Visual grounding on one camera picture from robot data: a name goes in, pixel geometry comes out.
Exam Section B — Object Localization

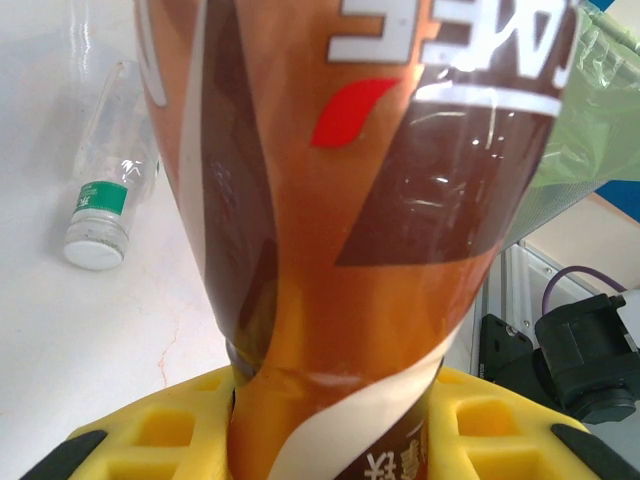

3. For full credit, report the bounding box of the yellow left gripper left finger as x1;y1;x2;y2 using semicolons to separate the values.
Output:
19;365;236;480

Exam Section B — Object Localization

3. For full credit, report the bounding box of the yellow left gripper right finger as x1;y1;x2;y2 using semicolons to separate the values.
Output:
427;367;640;480

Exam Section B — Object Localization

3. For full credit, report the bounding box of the brown coffee plastic bottle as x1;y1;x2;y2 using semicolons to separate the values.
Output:
133;0;584;480

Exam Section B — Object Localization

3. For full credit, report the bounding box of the green plastic bin bag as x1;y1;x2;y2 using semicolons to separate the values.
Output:
509;0;640;249

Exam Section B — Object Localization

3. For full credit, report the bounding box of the clear green label bottle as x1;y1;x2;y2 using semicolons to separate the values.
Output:
63;59;161;271

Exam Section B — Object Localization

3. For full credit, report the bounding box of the black mounting bracket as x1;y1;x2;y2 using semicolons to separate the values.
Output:
478;313;539;396

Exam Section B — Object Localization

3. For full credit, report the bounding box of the aluminium frame profile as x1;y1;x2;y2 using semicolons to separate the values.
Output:
479;239;601;376

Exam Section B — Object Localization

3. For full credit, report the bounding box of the purple cable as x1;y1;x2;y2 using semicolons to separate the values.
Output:
543;265;629;314

